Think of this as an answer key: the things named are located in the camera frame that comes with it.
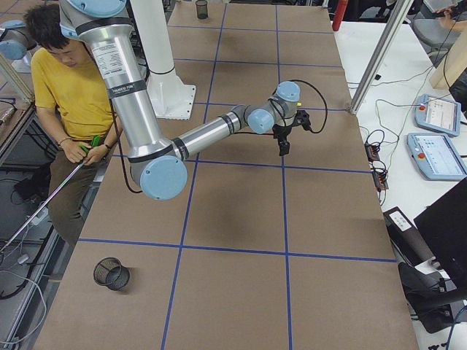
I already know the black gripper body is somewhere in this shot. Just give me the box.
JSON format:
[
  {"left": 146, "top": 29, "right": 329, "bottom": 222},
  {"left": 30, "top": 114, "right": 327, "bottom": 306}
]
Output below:
[{"left": 272, "top": 124, "right": 293, "bottom": 143}]

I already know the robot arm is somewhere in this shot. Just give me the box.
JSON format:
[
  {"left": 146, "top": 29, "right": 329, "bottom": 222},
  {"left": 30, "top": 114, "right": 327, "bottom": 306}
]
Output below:
[
  {"left": 1, "top": 20, "right": 37, "bottom": 61},
  {"left": 59, "top": 1, "right": 300, "bottom": 201}
]

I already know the red fire extinguisher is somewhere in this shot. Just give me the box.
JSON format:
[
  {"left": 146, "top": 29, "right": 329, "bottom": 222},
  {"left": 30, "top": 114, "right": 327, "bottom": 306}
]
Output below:
[{"left": 332, "top": 0, "right": 348, "bottom": 31}]

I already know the near teach pendant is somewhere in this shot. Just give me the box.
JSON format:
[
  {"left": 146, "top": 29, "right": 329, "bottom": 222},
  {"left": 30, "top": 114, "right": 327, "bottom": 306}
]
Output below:
[{"left": 406, "top": 133, "right": 466, "bottom": 181}]

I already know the teach pendant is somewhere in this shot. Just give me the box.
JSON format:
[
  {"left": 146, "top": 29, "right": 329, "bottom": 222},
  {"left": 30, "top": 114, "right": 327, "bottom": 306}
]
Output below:
[
  {"left": 414, "top": 94, "right": 461, "bottom": 137},
  {"left": 406, "top": 133, "right": 466, "bottom": 181}
]

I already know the far black mesh cup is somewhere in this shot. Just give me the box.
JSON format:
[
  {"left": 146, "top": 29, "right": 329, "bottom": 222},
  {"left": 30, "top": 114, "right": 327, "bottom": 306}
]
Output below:
[{"left": 195, "top": 0, "right": 209, "bottom": 20}]

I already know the black mesh cup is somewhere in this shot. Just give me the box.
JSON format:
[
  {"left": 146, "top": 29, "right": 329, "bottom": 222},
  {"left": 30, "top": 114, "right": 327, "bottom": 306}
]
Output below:
[
  {"left": 93, "top": 257, "right": 130, "bottom": 291},
  {"left": 195, "top": 0, "right": 209, "bottom": 20}
]

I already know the far teach pendant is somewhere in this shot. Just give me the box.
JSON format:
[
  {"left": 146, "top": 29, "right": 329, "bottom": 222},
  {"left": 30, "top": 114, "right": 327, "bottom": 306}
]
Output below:
[{"left": 414, "top": 94, "right": 461, "bottom": 137}]

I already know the black power adapter box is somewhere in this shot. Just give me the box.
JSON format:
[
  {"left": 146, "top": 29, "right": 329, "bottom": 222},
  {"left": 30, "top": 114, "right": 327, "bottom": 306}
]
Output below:
[{"left": 383, "top": 206, "right": 442, "bottom": 271}]

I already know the black monitor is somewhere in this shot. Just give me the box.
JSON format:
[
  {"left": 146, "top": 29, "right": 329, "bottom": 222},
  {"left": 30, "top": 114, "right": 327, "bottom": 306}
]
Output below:
[{"left": 414, "top": 179, "right": 466, "bottom": 287}]

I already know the green grabber stick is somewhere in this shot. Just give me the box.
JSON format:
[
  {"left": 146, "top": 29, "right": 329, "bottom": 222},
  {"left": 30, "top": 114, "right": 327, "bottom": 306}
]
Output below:
[{"left": 0, "top": 134, "right": 104, "bottom": 252}]

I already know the person in yellow shirt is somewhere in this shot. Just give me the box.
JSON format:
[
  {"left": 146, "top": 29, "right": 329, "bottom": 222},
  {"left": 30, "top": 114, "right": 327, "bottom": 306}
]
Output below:
[{"left": 24, "top": 4, "right": 122, "bottom": 246}]

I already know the near black mesh cup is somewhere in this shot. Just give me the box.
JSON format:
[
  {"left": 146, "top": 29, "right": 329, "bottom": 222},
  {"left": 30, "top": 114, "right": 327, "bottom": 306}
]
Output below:
[{"left": 93, "top": 257, "right": 130, "bottom": 291}]

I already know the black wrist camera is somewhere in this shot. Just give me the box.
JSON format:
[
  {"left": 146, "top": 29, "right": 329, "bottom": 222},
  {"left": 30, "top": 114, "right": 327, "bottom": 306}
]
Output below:
[{"left": 293, "top": 110, "right": 312, "bottom": 131}]

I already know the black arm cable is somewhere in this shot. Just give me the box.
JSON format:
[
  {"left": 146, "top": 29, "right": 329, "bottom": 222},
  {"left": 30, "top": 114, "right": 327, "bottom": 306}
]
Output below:
[{"left": 287, "top": 79, "right": 328, "bottom": 133}]

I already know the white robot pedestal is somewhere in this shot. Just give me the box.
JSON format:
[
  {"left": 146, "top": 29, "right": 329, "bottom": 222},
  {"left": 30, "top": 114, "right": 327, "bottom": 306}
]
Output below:
[{"left": 131, "top": 0, "right": 196, "bottom": 120}]

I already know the aluminium frame post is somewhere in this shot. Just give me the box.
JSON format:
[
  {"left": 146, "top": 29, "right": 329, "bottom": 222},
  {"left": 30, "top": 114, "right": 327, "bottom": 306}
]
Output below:
[{"left": 348, "top": 0, "right": 412, "bottom": 114}]

